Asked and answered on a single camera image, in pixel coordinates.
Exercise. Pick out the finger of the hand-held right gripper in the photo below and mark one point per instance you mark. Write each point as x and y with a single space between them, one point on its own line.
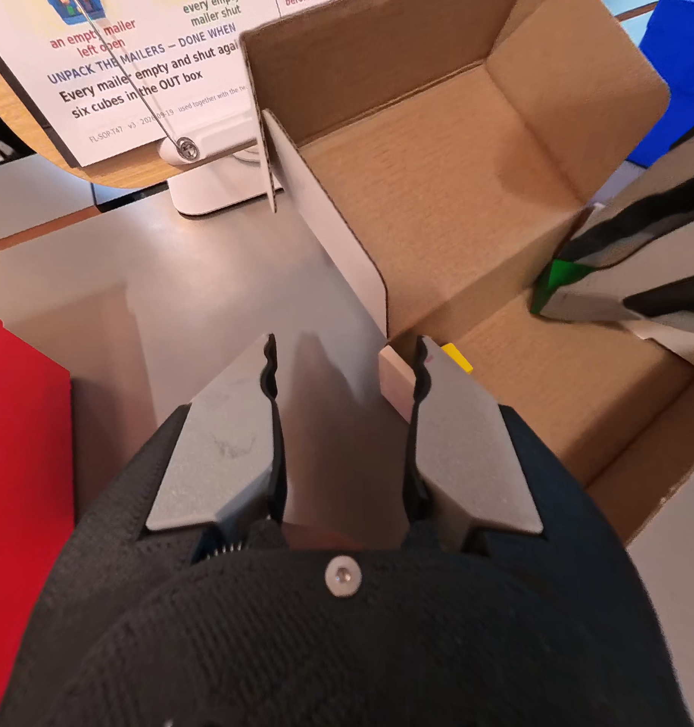
653 187
653 261

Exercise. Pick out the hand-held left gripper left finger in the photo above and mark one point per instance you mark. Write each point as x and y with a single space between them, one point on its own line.
216 454

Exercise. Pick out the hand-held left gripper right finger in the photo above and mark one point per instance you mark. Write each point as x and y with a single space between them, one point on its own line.
472 454

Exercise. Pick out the yellow wooden cube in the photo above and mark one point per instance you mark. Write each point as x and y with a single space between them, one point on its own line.
459 358

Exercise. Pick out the green wooden cube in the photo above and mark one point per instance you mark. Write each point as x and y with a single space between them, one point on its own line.
557 278

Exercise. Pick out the blue plastic bin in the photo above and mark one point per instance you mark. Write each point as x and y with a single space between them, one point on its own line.
682 68

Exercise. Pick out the red plastic bin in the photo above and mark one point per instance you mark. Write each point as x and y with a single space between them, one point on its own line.
23 483

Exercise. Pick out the white cardboard mailer box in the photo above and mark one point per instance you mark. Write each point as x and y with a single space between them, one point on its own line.
437 170

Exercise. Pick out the printed instruction sheet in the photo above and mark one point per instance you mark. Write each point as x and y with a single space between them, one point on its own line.
125 85

